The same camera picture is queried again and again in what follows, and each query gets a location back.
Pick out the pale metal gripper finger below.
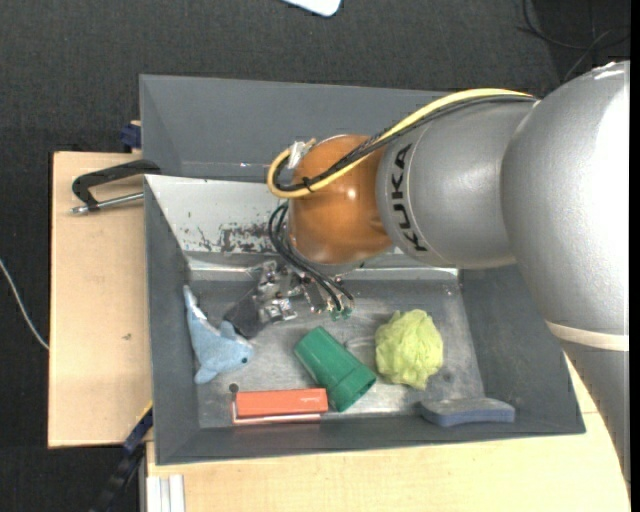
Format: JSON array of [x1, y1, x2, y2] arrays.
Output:
[[230, 298, 299, 340], [222, 261, 282, 326]]

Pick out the grey metal bin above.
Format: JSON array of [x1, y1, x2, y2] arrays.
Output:
[[138, 73, 587, 467]]

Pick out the light blue toy dolphin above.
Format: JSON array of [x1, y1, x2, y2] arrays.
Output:
[[181, 284, 256, 386]]

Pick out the green plastic cup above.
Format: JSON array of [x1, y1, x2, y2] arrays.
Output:
[[292, 325, 378, 414]]

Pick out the red-brown flat block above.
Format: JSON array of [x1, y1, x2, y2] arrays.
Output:
[[229, 387, 330, 426]]

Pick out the yellow-green crumpled cloth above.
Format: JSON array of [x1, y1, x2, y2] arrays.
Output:
[[374, 308, 445, 392]]

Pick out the pale cardboard board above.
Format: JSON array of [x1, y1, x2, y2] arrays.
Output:
[[47, 150, 154, 449]]

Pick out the blue sponge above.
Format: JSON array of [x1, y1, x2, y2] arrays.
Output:
[[418, 397, 517, 428]]

